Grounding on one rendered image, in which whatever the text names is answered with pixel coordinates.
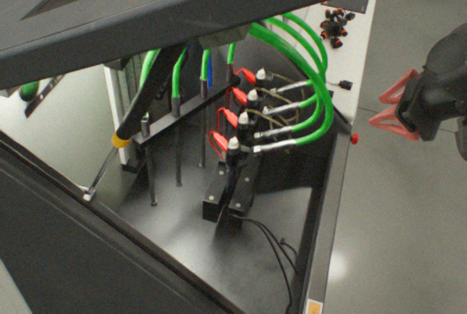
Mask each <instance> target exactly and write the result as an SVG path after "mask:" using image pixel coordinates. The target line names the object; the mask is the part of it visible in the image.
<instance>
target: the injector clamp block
mask: <svg viewBox="0 0 467 314"><path fill-rule="evenodd" d="M268 130H271V128H270V121H269V120H268V119H267V118H265V117H261V119H260V122H259V125H258V127H257V130H256V132H259V131H268ZM271 139H272V138H269V139H265V140H261V141H258V142H257V141H252V145H254V147H255V146H256V145H259V144H269V143H270V142H271ZM252 145H251V147H252ZM266 155H267V153H266V154H262V155H258V156H257V155H256V154H255V153H254V148H253V151H252V153H251V154H249V153H248V154H247V157H246V159H243V160H247V166H245V167H242V172H241V173H240V178H239V180H235V179H234V181H233V195H232V198H231V201H230V204H229V209H228V218H227V226H229V227H232V228H235V229H238V230H241V231H242V228H243V224H244V222H245V221H244V220H240V219H237V218H234V217H232V216H230V215H229V213H231V214H237V215H238V216H240V217H244V218H246V215H247V212H248V209H249V207H252V206H253V203H254V199H255V196H256V193H257V190H258V186H259V183H260V180H261V172H262V168H263V161H265V157H266ZM226 183H227V167H225V166H221V165H217V167H216V168H215V171H214V174H213V178H212V179H211V182H210V184H209V187H208V188H207V189H206V193H205V195H204V198H203V202H202V219H203V220H206V221H210V222H214V223H217V222H218V219H219V216H220V213H221V210H222V209H223V207H224V203H225V193H226Z"/></svg>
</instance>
